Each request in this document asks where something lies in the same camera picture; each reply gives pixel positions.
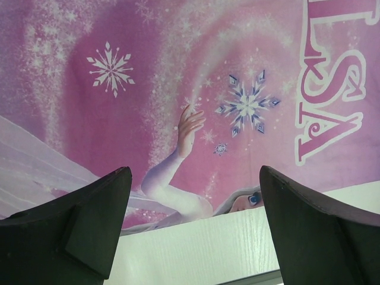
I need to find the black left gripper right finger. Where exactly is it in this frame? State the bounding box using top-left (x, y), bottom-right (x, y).
top-left (259, 166), bottom-right (379, 285)

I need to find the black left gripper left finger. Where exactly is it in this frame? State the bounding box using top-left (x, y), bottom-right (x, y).
top-left (1, 167), bottom-right (132, 285)

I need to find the purple Elsa placemat cloth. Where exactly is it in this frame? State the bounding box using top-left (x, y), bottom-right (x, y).
top-left (1, 1), bottom-right (379, 232)

